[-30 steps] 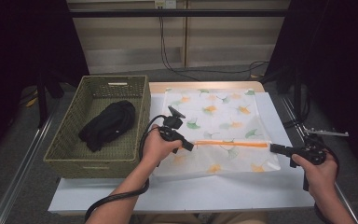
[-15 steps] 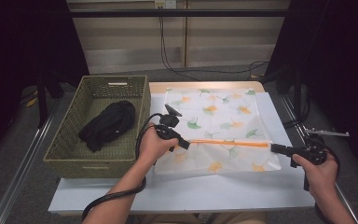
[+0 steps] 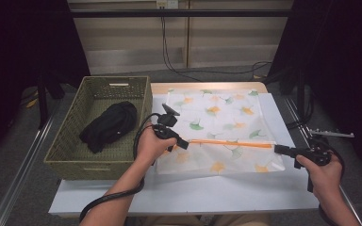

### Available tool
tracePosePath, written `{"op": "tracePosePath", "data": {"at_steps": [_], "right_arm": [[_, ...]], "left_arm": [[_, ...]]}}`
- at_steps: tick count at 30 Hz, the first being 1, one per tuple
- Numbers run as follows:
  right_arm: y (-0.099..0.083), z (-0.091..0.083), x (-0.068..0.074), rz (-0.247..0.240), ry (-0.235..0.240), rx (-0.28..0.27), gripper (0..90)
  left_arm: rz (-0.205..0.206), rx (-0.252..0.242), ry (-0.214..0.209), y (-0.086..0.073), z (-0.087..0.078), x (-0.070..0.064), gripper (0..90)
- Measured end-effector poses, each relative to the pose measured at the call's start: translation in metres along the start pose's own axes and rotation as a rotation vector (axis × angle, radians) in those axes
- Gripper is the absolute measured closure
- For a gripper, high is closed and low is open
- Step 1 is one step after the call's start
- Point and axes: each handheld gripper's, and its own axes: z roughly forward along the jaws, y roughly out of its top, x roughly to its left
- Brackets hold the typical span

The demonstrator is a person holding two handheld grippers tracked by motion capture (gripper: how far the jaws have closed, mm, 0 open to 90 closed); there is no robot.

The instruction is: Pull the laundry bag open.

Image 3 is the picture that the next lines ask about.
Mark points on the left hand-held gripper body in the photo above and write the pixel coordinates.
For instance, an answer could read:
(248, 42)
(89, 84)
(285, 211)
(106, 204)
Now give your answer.
(166, 125)

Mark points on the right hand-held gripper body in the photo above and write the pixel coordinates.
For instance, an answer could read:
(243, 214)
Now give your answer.
(319, 153)

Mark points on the leaf-print mesh laundry bag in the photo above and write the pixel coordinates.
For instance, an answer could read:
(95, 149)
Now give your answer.
(223, 119)

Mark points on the black garment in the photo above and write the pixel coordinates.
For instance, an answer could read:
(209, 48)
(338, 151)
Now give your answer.
(110, 125)

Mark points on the green woven basket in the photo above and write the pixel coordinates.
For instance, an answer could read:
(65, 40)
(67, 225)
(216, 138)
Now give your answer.
(113, 157)

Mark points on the person's right hand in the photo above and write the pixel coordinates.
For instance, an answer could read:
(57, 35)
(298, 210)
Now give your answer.
(326, 179)

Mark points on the person's left hand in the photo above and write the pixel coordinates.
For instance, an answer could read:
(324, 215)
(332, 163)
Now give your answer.
(149, 147)

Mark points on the white table sheet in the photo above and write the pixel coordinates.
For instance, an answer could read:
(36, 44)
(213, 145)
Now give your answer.
(201, 194)

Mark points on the dark curtain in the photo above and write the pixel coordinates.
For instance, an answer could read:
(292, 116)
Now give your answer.
(345, 62)
(19, 47)

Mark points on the black horizontal bar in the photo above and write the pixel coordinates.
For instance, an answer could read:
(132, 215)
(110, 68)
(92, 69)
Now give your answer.
(182, 13)

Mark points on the black metal stand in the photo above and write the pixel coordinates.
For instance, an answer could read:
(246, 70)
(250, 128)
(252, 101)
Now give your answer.
(42, 103)

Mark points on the white wall socket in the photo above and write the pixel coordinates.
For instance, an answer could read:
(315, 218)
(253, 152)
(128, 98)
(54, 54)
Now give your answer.
(167, 3)

